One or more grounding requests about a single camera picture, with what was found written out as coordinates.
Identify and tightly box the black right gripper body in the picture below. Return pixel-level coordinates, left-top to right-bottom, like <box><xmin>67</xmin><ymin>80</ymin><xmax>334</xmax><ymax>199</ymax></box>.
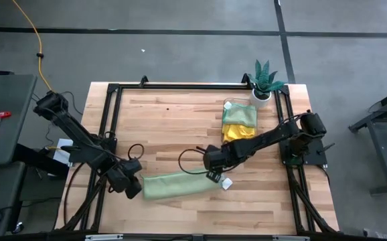
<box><xmin>202</xmin><ymin>143</ymin><xmax>240</xmax><ymax>173</ymax></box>

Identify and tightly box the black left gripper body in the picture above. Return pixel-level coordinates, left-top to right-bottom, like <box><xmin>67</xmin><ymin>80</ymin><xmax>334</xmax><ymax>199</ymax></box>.
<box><xmin>108</xmin><ymin>166</ymin><xmax>144</xmax><ymax>201</ymax></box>

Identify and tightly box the yellow microfiber towel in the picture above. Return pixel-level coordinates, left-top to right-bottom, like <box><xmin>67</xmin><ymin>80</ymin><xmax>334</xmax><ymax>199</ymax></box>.
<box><xmin>222</xmin><ymin>123</ymin><xmax>256</xmax><ymax>144</ymax></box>

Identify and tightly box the clear plastic bin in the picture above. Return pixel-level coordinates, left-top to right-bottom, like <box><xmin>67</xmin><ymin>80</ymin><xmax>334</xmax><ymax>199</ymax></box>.
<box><xmin>220</xmin><ymin>96</ymin><xmax>262</xmax><ymax>145</ymax></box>

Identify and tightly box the green microfiber towel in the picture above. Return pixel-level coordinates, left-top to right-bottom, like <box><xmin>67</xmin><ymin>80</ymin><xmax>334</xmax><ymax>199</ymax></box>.
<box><xmin>222</xmin><ymin>101</ymin><xmax>258</xmax><ymax>129</ymax></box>
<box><xmin>141</xmin><ymin>169</ymin><xmax>234</xmax><ymax>202</ymax></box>

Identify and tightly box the white paper sheet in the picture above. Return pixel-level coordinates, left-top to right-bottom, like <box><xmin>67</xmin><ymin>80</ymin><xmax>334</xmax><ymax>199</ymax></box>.
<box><xmin>52</xmin><ymin>138</ymin><xmax>75</xmax><ymax>167</ymax></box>

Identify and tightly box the snake plant in white pot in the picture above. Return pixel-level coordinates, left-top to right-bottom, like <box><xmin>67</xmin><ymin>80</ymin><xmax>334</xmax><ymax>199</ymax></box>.
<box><xmin>246</xmin><ymin>59</ymin><xmax>287</xmax><ymax>109</ymax></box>

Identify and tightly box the black desk support beam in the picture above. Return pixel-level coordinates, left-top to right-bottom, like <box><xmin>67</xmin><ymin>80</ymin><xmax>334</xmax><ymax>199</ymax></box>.
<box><xmin>12</xmin><ymin>143</ymin><xmax>71</xmax><ymax>179</ymax></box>

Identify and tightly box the black caster wheel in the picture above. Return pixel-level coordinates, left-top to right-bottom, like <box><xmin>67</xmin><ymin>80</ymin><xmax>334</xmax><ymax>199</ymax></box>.
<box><xmin>11</xmin><ymin>220</ymin><xmax>26</xmax><ymax>234</ymax></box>

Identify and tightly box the grey side desk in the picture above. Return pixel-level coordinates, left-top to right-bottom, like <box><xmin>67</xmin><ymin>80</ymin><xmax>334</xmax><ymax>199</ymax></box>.
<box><xmin>0</xmin><ymin>74</ymin><xmax>38</xmax><ymax>168</ymax></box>

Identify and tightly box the grey metal cart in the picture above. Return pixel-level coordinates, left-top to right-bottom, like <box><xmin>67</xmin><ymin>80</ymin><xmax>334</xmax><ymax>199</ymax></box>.
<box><xmin>348</xmin><ymin>83</ymin><xmax>387</xmax><ymax>195</ymax></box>

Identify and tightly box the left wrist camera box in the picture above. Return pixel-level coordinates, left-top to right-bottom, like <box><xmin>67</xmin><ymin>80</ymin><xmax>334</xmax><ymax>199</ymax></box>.
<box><xmin>122</xmin><ymin>158</ymin><xmax>144</xmax><ymax>175</ymax></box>

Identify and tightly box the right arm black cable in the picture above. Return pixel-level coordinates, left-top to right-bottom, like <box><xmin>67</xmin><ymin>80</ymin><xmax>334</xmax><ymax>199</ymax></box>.
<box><xmin>177</xmin><ymin>148</ymin><xmax>211</xmax><ymax>175</ymax></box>

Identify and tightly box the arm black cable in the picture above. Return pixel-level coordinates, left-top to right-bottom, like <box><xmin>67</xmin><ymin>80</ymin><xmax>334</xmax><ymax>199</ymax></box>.
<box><xmin>177</xmin><ymin>148</ymin><xmax>211</xmax><ymax>175</ymax></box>
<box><xmin>127</xmin><ymin>143</ymin><xmax>145</xmax><ymax>161</ymax></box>

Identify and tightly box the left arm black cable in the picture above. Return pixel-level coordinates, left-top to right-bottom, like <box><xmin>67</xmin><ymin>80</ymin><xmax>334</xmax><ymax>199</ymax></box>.
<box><xmin>127</xmin><ymin>143</ymin><xmax>145</xmax><ymax>161</ymax></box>

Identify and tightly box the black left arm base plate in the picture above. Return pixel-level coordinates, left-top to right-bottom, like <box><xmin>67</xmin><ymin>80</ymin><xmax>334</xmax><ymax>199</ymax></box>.
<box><xmin>66</xmin><ymin>136</ymin><xmax>118</xmax><ymax>164</ymax></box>

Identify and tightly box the silver metal bracket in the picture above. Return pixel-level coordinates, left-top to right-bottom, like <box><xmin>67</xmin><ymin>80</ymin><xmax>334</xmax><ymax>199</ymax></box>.
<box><xmin>273</xmin><ymin>235</ymin><xmax>311</xmax><ymax>241</ymax></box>
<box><xmin>84</xmin><ymin>234</ymin><xmax>124</xmax><ymax>241</ymax></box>

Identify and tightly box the black diagonal frame strut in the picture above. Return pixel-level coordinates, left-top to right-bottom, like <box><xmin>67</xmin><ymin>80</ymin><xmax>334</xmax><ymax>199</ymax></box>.
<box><xmin>289</xmin><ymin>169</ymin><xmax>337</xmax><ymax>234</ymax></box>
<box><xmin>59</xmin><ymin>180</ymin><xmax>109</xmax><ymax>232</ymax></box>

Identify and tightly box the black floor cable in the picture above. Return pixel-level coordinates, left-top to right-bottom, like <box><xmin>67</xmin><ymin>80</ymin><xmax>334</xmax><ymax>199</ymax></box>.
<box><xmin>62</xmin><ymin>162</ymin><xmax>87</xmax><ymax>230</ymax></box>

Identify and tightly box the long black frame rail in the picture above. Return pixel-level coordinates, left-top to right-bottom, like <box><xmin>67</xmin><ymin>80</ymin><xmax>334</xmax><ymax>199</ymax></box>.
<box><xmin>0</xmin><ymin>230</ymin><xmax>387</xmax><ymax>241</ymax></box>

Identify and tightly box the black side frame rail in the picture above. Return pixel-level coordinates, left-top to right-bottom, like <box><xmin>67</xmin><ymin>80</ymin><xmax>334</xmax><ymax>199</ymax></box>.
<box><xmin>91</xmin><ymin>83</ymin><xmax>123</xmax><ymax>232</ymax></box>
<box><xmin>282</xmin><ymin>89</ymin><xmax>316</xmax><ymax>232</ymax></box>
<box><xmin>79</xmin><ymin>83</ymin><xmax>114</xmax><ymax>232</ymax></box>
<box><xmin>273</xmin><ymin>89</ymin><xmax>304</xmax><ymax>232</ymax></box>

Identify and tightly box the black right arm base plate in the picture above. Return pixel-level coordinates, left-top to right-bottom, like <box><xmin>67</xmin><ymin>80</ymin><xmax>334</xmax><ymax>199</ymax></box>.
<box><xmin>279</xmin><ymin>138</ymin><xmax>328</xmax><ymax>167</ymax></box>

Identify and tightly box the red handled hex key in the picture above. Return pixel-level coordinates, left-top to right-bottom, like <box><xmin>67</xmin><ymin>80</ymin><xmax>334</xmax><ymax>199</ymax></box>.
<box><xmin>0</xmin><ymin>110</ymin><xmax>13</xmax><ymax>140</ymax></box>

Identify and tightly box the yellow cord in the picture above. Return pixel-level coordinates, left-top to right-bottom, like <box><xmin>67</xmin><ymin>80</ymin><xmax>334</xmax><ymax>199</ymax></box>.
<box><xmin>11</xmin><ymin>0</ymin><xmax>56</xmax><ymax>94</ymax></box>

